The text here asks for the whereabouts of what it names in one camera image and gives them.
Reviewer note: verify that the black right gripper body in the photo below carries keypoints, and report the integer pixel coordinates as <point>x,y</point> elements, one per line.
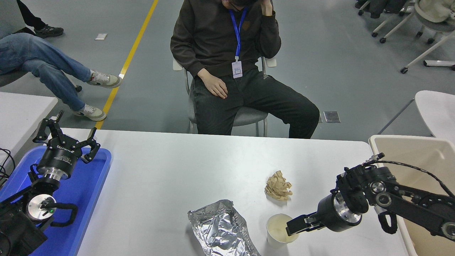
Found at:
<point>327,213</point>

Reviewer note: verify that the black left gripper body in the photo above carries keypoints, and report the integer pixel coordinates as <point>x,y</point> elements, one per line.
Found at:
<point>58,156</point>

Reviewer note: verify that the white paper cup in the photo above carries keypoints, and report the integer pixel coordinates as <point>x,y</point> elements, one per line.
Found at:
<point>275,229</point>

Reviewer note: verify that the foil tray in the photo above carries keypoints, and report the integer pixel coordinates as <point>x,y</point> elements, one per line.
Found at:
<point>220,231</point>

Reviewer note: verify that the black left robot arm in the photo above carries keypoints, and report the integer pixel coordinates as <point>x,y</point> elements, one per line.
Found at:
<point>14,231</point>

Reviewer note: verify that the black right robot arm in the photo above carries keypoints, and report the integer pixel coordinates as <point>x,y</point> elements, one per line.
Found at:
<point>408,204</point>

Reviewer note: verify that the person's right hand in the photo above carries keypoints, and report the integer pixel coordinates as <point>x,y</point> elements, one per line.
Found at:
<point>215,85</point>

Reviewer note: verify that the person's left hand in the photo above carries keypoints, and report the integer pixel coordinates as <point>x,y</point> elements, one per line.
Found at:
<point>266,7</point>

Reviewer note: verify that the white side table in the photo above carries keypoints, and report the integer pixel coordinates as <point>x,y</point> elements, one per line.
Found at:
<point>21,113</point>

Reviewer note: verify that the crumpled tan paper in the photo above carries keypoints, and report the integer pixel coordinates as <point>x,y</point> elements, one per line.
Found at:
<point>278,186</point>

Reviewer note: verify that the blue plastic tray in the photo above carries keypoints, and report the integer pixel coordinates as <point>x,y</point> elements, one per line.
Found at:
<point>83,192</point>

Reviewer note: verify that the person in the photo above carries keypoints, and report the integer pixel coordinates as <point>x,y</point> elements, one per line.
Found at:
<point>220,39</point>
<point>49,31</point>
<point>35,60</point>

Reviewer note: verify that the silver floor outlet plate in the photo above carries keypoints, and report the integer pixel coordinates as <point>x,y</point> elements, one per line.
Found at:
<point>332,117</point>

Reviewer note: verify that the large pale bin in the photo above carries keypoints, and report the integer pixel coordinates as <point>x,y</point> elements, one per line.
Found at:
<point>423,156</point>

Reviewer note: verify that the grey office chair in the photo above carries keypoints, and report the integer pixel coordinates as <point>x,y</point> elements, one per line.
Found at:
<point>249,115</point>

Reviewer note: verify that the white rounded table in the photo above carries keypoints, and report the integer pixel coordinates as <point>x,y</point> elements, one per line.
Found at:
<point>439,110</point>

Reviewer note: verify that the chair with dark coat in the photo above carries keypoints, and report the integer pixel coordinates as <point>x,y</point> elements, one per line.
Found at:
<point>376,7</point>

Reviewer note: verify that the white wheeled frame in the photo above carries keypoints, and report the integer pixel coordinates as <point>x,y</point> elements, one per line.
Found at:
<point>426,53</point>

